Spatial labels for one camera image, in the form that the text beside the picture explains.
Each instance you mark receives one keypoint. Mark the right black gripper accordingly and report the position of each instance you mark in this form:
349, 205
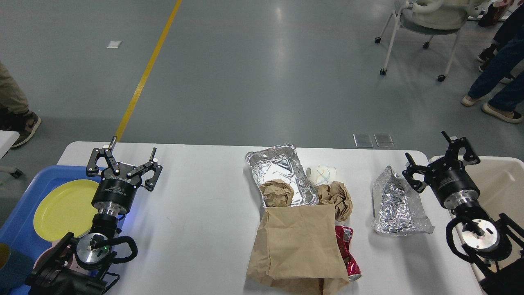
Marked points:
446, 176

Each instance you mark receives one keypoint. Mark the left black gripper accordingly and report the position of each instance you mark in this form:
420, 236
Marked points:
116, 192

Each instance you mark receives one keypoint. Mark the yellow plate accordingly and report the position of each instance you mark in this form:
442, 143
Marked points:
66, 209

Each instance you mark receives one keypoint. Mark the aluminium foil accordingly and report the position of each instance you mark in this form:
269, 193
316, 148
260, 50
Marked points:
397, 207

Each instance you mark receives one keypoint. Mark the brown paper bag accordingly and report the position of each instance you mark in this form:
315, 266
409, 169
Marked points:
296, 250

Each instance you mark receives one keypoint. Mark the pink mug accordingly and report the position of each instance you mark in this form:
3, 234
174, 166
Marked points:
41, 258

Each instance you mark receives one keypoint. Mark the dark teal mug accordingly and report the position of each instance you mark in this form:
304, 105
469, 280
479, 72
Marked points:
14, 268

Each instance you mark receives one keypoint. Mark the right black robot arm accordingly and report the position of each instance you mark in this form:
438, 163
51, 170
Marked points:
472, 234

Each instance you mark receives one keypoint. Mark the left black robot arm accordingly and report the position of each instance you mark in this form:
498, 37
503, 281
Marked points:
78, 266

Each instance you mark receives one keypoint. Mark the metal floor plate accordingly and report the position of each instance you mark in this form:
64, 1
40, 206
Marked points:
363, 140
384, 140

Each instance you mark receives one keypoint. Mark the beige plastic bin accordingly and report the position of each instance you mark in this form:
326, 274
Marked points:
500, 181

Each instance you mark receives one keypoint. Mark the crumpled brown paper wad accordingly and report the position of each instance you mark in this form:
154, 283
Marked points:
338, 195

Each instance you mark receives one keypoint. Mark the blue plastic tray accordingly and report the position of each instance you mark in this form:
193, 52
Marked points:
18, 230

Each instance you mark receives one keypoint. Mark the crushed red can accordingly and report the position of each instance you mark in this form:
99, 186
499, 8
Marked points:
344, 236

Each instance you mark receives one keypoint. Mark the white side table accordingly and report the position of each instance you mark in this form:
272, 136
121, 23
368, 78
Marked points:
7, 139

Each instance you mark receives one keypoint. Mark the person in khaki trousers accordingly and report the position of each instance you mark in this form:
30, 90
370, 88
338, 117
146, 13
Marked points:
15, 113

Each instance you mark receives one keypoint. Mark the white office chair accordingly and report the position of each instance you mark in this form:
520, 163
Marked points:
431, 18

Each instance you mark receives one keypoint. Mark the person in black sneakers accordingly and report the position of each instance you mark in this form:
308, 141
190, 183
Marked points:
506, 32

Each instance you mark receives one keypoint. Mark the crumpled brown paper ball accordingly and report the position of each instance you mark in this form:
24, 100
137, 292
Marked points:
276, 193

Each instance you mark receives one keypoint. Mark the aluminium foil tray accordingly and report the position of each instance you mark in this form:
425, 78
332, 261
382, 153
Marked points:
282, 162

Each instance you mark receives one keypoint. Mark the dark bag on floor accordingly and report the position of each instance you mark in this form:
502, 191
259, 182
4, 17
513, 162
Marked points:
494, 13

